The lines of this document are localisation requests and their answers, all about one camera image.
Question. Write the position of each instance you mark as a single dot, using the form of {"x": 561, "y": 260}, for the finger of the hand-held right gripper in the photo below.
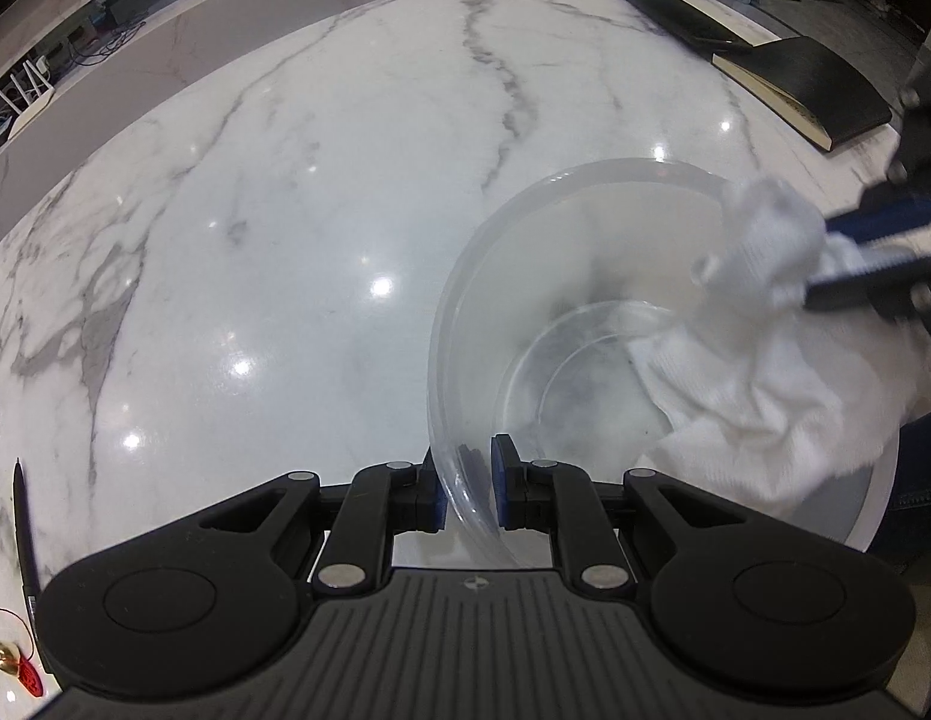
{"x": 840, "y": 292}
{"x": 885, "y": 217}

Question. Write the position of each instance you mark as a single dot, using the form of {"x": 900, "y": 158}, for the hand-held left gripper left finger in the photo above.
{"x": 435, "y": 499}

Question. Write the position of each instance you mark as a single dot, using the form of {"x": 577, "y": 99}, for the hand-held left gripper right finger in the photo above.
{"x": 501, "y": 469}

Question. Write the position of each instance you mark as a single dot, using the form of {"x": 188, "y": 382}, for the white cloth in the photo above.
{"x": 750, "y": 390}

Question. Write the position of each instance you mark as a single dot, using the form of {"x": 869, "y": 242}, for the clear plastic bowl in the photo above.
{"x": 570, "y": 277}

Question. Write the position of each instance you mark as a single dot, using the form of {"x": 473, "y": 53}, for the thick black notebook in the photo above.
{"x": 810, "y": 82}

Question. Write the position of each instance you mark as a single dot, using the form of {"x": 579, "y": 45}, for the person's leg in jeans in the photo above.
{"x": 923, "y": 495}

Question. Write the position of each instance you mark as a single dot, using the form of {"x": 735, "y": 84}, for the black tablet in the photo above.
{"x": 675, "y": 15}

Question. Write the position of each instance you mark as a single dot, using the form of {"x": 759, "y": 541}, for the black pen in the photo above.
{"x": 24, "y": 532}

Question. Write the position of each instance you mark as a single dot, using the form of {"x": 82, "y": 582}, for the gold bell charm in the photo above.
{"x": 4, "y": 656}

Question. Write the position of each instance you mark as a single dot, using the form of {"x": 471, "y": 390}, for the white router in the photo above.
{"x": 22, "y": 109}

